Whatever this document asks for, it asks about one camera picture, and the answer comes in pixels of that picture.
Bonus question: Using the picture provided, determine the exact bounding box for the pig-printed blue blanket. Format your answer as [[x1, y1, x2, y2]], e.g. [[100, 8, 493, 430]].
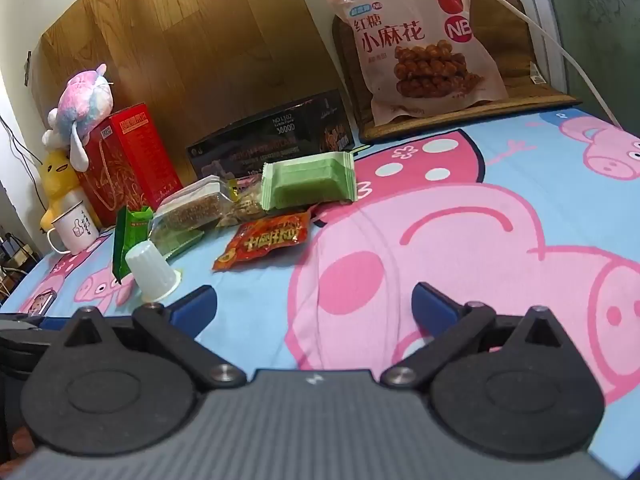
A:
[[0, 107, 640, 461]]

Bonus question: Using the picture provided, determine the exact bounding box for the wood-grain wall panel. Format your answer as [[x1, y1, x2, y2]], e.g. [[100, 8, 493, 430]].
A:
[[30, 0, 351, 186]]

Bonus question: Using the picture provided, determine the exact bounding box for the red gift box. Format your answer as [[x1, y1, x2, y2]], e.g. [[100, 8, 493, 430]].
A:
[[77, 103, 183, 228]]

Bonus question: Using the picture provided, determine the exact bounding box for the clear packet with brown bar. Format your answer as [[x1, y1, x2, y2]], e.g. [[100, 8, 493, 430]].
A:
[[150, 175, 236, 235]]

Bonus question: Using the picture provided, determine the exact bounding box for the white plastic cup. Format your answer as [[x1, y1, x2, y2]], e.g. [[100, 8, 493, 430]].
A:
[[125, 240, 182, 303]]

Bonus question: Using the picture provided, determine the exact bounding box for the power strip with chargers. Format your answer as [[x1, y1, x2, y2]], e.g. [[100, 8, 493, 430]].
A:
[[0, 232, 41, 281]]

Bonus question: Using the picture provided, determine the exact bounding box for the large pink snack bag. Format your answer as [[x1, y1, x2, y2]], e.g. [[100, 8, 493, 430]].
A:
[[326, 0, 510, 126]]

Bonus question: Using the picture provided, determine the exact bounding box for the white cable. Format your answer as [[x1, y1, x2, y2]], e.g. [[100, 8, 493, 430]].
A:
[[442, 0, 623, 128]]

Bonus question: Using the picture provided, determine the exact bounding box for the black wall cable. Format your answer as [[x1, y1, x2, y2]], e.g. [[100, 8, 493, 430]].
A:
[[0, 115, 46, 196]]

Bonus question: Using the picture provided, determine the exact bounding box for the dark green snack packet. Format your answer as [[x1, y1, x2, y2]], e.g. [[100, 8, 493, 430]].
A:
[[112, 206, 153, 281]]

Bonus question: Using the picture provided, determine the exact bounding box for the light green snack packet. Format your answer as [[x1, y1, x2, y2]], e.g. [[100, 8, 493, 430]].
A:
[[261, 151, 356, 211]]

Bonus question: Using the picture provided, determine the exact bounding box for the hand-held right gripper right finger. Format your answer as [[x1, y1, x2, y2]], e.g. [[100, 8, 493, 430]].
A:
[[380, 282, 590, 392]]

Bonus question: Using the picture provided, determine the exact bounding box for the red snack packet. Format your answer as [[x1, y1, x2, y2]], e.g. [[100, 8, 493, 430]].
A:
[[212, 211, 313, 272]]

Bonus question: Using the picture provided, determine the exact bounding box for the clear nut snack packet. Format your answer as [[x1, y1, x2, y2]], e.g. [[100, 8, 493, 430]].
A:
[[220, 177, 266, 228]]

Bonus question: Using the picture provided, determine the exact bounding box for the yellow duck plush toy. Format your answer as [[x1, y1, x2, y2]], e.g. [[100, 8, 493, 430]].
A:
[[40, 147, 87, 231]]

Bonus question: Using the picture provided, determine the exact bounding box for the brown seat cushion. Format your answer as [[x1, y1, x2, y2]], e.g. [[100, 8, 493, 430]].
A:
[[332, 0, 583, 143]]

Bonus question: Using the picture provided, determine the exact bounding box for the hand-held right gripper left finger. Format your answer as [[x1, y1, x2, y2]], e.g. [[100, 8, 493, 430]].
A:
[[50, 284, 249, 394]]

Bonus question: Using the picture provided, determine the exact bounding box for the white enamel mug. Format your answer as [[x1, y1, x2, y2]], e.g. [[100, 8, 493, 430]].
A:
[[46, 199, 101, 256]]

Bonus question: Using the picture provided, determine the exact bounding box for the pink and blue plush toy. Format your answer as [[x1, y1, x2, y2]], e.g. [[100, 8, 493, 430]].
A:
[[42, 63, 116, 171]]

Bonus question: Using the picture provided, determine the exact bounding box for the black cardboard box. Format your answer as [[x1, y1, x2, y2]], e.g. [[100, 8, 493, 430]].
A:
[[186, 89, 357, 183]]

